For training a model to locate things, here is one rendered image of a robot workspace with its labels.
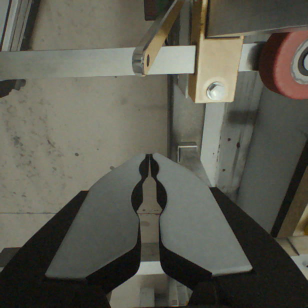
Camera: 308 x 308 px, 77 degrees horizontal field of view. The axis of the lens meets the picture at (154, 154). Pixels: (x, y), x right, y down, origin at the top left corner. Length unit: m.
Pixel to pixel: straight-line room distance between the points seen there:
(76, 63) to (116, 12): 0.88
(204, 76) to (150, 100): 0.91
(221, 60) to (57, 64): 0.19
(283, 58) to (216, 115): 0.33
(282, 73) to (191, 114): 0.24
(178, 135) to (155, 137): 0.78
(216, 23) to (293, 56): 0.08
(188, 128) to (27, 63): 0.32
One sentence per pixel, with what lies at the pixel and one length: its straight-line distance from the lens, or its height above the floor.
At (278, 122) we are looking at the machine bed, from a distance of 0.52.
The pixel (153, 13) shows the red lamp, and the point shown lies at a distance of 0.42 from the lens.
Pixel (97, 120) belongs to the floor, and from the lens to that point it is 1.23.
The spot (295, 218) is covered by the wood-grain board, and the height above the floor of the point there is 0.89.
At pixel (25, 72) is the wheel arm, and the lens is 0.30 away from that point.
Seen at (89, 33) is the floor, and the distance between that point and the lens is 1.15.
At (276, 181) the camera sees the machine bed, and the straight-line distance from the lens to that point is 0.53.
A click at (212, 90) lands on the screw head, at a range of 0.25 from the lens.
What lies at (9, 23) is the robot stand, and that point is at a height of 0.23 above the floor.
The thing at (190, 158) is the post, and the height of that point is 0.77.
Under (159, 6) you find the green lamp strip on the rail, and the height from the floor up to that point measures 0.70.
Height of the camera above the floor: 1.12
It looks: 60 degrees down
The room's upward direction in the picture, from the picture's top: 178 degrees clockwise
